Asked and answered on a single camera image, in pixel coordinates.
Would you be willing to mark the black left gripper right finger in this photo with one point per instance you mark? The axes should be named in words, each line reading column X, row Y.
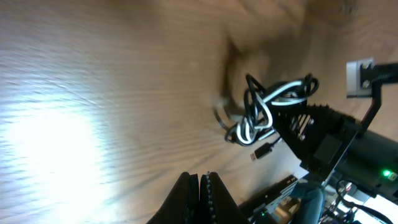
column 216, row 205

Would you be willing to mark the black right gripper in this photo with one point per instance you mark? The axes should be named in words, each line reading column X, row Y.
column 311, row 131

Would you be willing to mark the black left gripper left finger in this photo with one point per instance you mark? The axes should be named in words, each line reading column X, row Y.
column 181, row 204

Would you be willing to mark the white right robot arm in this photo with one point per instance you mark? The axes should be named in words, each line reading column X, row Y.
column 370, row 161

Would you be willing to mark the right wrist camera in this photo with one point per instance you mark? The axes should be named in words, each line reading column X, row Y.
column 354, row 85

